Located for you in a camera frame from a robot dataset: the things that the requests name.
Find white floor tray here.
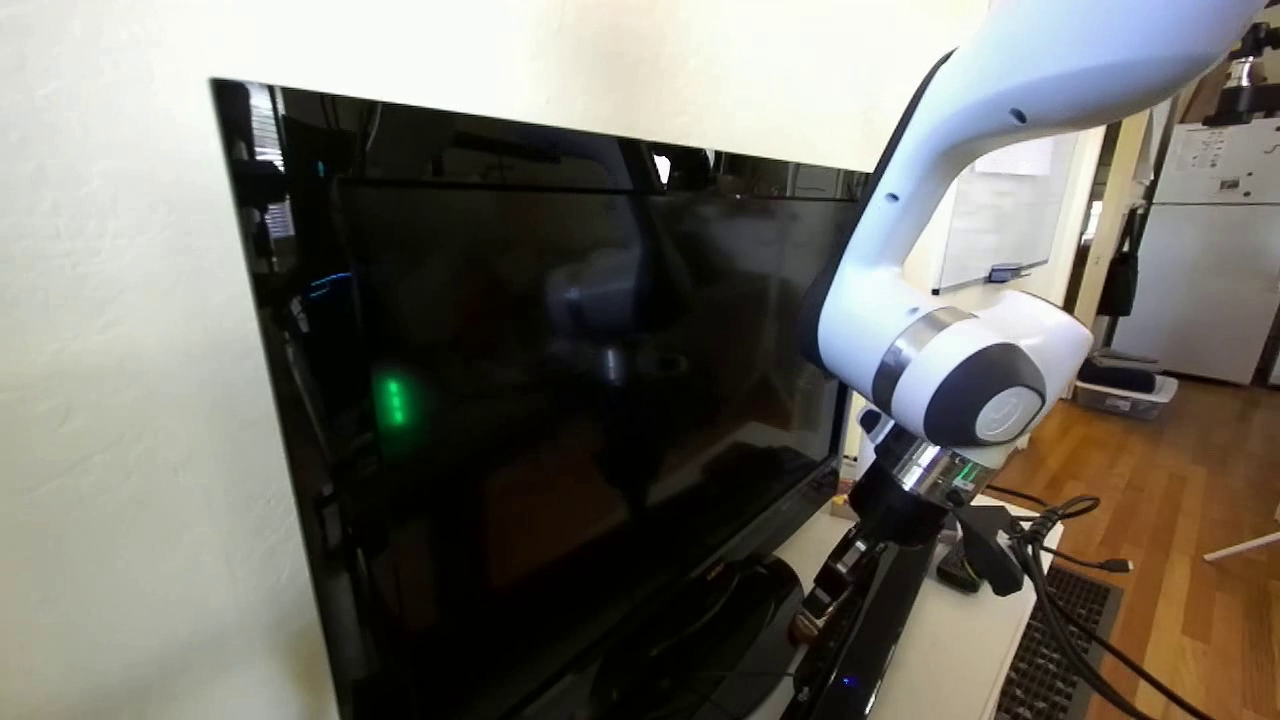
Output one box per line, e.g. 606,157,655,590
1068,350,1184,422

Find black keyboard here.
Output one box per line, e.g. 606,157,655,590
993,564,1124,720

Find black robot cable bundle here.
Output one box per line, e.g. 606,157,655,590
975,483,1215,720

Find long black soundbar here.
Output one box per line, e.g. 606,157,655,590
774,532,941,720

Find black oval television stand base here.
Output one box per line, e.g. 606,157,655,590
584,553,813,720

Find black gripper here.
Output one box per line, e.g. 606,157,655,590
808,466,952,624

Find white table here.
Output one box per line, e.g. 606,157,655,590
771,498,1068,720

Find white board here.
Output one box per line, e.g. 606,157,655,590
932,133,1074,300

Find black flat screen television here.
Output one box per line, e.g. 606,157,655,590
207,78,885,720

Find black hanging bag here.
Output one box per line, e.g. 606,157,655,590
1092,198,1145,324

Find black device on cabinet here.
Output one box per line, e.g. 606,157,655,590
1205,24,1280,133

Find white refrigerator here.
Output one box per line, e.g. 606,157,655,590
1113,118,1280,394

